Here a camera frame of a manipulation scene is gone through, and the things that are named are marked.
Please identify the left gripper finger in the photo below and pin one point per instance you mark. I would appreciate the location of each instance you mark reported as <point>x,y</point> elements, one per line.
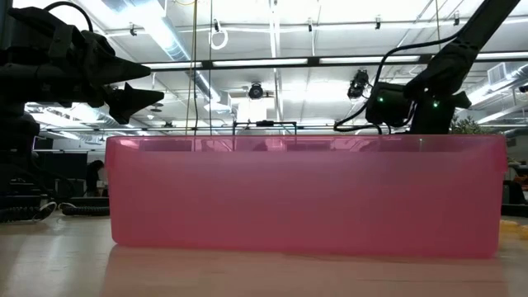
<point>119,68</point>
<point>132,101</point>

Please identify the pink translucent plastic bin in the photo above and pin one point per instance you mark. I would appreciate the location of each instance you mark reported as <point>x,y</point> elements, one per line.
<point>305,198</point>

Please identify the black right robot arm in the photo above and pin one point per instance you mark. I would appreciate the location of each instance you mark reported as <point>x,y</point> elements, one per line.
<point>474,37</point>

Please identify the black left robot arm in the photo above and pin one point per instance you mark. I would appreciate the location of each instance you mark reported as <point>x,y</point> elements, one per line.
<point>16,74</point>

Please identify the small green potted plant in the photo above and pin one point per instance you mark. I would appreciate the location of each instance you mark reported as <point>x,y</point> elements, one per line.
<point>468,125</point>

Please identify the person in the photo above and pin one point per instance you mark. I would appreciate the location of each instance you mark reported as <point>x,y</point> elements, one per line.
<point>94,177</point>

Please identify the dark background chair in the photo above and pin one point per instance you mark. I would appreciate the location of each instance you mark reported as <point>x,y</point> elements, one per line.
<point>515,194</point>

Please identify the overhead light bar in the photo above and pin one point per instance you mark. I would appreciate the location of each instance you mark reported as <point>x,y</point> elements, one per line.
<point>260,62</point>

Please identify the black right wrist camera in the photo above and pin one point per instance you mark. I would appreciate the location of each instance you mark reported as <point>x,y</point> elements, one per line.
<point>387,105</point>

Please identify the black ceiling-mounted camera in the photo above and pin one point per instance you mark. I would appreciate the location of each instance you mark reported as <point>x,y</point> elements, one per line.
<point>358,84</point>
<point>255,90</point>

